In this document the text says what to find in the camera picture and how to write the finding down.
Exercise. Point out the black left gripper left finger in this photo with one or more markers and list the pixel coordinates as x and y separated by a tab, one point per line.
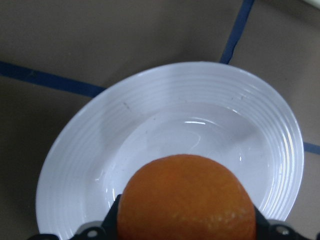
101	230

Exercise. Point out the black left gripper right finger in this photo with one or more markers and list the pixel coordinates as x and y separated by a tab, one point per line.
265	230

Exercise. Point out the orange fruit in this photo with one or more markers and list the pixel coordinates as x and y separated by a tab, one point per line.
185	197

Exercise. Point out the white ceramic plate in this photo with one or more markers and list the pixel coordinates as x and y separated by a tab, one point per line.
202	108

